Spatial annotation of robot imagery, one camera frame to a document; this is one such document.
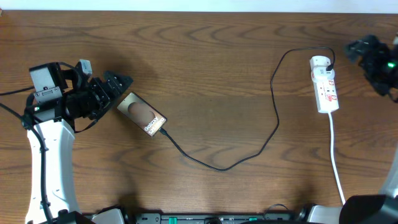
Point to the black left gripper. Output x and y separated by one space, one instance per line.
104 96

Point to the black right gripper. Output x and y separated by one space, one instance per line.
379 50

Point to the white power strip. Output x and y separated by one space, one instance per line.
325 90

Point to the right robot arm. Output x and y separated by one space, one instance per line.
379 208

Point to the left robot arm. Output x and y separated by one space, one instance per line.
51 138

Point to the white USB charger plug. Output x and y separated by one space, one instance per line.
321 61

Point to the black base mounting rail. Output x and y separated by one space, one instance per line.
217 218

